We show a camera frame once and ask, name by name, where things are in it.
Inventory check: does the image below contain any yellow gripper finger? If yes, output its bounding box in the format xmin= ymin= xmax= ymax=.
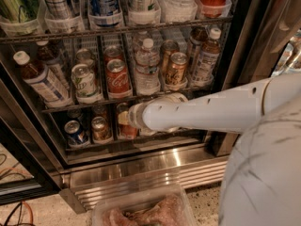
xmin=118 ymin=111 xmax=129 ymax=125

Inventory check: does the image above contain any red coke can bottom shelf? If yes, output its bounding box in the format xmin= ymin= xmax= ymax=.
xmin=117 ymin=103 xmax=137 ymax=139

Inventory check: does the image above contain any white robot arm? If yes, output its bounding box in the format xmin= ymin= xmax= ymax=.
xmin=127 ymin=73 xmax=301 ymax=226

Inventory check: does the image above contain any gold can bottom shelf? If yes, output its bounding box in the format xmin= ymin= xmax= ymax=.
xmin=91 ymin=117 xmax=112 ymax=142

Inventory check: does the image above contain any red coke can middle shelf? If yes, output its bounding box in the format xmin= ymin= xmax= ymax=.
xmin=105 ymin=59 xmax=130 ymax=93

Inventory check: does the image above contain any blue pepsi can bottom shelf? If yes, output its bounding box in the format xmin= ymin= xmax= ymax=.
xmin=64 ymin=121 xmax=88 ymax=148

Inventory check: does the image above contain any green white can middle shelf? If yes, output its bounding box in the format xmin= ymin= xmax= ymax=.
xmin=71 ymin=64 xmax=97 ymax=98

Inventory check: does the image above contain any water bottle middle shelf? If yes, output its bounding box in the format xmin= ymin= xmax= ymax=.
xmin=135 ymin=39 xmax=160 ymax=95

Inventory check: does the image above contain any water bottle shelf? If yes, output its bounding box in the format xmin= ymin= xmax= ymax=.
xmin=135 ymin=39 xmax=160 ymax=95
xmin=158 ymin=0 xmax=198 ymax=23

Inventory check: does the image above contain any rear red can middle shelf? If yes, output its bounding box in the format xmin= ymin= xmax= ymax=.
xmin=103 ymin=45 xmax=124 ymax=63

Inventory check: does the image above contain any steel fridge bottom grille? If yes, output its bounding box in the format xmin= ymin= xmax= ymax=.
xmin=59 ymin=144 xmax=229 ymax=214

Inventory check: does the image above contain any orange can shelf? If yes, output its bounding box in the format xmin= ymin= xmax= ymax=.
xmin=160 ymin=40 xmax=180 ymax=75
xmin=166 ymin=52 xmax=188 ymax=86

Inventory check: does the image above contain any rear silver can middle shelf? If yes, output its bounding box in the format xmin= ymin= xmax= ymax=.
xmin=75 ymin=48 xmax=97 ymax=72

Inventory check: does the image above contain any silver can shelf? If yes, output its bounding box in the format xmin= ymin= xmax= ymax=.
xmin=75 ymin=48 xmax=97 ymax=72
xmin=44 ymin=0 xmax=80 ymax=20

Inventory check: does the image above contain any rear orange can middle shelf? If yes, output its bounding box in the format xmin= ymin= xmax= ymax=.
xmin=160 ymin=40 xmax=180 ymax=75

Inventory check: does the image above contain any blue white can top shelf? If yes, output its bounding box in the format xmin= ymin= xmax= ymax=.
xmin=89 ymin=0 xmax=119 ymax=27

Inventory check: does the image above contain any water bottle top shelf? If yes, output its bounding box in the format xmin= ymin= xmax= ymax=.
xmin=158 ymin=0 xmax=198 ymax=23

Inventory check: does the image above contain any silver can top shelf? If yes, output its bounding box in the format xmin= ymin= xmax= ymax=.
xmin=44 ymin=0 xmax=80 ymax=20

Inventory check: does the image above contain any green can top left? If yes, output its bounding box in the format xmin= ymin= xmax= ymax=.
xmin=0 ymin=0 xmax=40 ymax=24

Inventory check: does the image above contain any fridge glass door right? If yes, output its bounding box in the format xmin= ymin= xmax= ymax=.
xmin=211 ymin=0 xmax=301 ymax=155

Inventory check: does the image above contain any tea bottle left rear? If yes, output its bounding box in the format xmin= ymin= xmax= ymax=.
xmin=37 ymin=40 xmax=70 ymax=89

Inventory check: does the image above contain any tea bottle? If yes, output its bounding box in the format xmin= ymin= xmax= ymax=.
xmin=13 ymin=51 xmax=69 ymax=103
xmin=37 ymin=40 xmax=70 ymax=89
xmin=187 ymin=26 xmax=208 ymax=72
xmin=192 ymin=27 xmax=221 ymax=84

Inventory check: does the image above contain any tea bottle left front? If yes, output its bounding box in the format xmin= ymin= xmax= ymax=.
xmin=13 ymin=51 xmax=69 ymax=103

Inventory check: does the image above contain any clear plastic food container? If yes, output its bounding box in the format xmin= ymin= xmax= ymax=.
xmin=92 ymin=184 xmax=197 ymax=226

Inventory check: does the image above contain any tea bottle right front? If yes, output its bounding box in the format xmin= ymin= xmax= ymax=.
xmin=192 ymin=27 xmax=221 ymax=84

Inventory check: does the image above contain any tea bottle right rear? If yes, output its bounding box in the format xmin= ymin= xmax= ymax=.
xmin=187 ymin=26 xmax=208 ymax=72

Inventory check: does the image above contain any orange cable on floor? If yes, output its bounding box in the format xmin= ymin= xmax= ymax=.
xmin=2 ymin=201 xmax=35 ymax=226

